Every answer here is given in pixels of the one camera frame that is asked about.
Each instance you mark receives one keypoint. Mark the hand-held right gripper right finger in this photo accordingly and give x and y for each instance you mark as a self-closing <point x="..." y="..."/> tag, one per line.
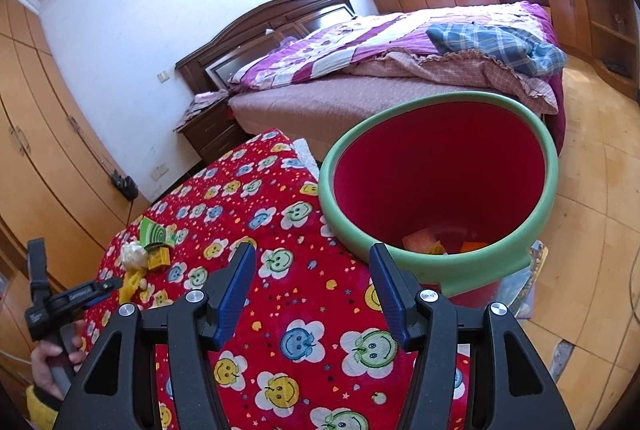
<point x="390" y="295"/>

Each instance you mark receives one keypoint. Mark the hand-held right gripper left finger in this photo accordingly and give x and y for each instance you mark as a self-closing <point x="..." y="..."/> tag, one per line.
<point x="235" y="295"/>

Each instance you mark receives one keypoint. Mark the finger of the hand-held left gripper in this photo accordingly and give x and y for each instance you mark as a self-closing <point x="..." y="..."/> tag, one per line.
<point x="111" y="285"/>

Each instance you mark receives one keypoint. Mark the small white tissue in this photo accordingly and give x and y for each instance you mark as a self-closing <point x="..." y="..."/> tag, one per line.
<point x="134" y="255"/>

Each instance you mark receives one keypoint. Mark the small yellow cardboard box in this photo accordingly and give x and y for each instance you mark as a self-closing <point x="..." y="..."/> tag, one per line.
<point x="159" y="259"/>

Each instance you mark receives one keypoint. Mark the orange cardboard box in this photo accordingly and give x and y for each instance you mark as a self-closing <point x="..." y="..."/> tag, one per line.
<point x="420" y="240"/>

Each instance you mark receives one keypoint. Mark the green striped packet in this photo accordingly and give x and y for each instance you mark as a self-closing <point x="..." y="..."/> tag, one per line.
<point x="157" y="234"/>

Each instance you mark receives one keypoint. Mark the red bin with green rim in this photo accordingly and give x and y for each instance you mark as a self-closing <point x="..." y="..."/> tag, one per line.
<point x="435" y="170"/>

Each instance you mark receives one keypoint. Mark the person's left forearm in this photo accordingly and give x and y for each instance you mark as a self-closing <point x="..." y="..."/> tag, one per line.
<point x="42" y="410"/>

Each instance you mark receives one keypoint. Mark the person's left hand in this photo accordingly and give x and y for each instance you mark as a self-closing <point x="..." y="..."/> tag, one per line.
<point x="45" y="370"/>

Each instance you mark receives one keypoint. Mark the red flower printed blanket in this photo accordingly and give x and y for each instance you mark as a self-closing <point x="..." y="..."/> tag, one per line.
<point x="310" y="295"/>

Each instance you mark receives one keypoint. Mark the black hanging bag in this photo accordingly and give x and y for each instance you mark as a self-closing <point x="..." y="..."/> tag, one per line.
<point x="125" y="186"/>

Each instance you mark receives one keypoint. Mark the printed plastic bag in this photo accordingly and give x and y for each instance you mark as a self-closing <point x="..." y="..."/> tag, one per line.
<point x="530" y="270"/>

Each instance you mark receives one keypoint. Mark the white quilted pad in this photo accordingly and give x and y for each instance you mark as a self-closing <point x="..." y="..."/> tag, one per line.
<point x="306" y="155"/>

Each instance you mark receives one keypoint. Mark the dark wooden nightstand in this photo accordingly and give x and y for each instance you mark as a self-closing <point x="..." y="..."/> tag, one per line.
<point x="215" y="135"/>

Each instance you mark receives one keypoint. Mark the wooden wardrobe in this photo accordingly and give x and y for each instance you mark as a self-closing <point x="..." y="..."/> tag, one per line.
<point x="45" y="135"/>

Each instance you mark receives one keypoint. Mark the pink folded clothes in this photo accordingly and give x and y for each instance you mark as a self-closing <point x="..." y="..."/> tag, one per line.
<point x="200" y="110"/>

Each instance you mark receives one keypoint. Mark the pink frilled bedspread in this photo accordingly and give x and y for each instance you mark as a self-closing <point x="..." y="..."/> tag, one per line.
<point x="450" y="70"/>

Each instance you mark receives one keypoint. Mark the purple floral quilt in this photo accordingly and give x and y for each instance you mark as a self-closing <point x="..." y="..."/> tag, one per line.
<point x="350" y="40"/>

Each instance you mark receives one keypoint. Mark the dark wooden bed headboard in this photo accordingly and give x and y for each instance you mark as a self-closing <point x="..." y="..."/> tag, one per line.
<point x="250" y="30"/>

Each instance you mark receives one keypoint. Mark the blue plaid cloth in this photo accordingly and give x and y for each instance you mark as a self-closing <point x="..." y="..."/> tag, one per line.
<point x="495" y="45"/>

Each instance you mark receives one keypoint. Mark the wooden window cabinet row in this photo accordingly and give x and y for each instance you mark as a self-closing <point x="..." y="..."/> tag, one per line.
<point x="565" y="10"/>

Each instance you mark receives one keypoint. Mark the wall power socket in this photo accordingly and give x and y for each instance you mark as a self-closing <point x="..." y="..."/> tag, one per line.
<point x="160" y="172"/>

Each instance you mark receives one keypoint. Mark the wall light switch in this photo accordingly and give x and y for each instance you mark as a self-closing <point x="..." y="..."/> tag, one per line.
<point x="163" y="76"/>

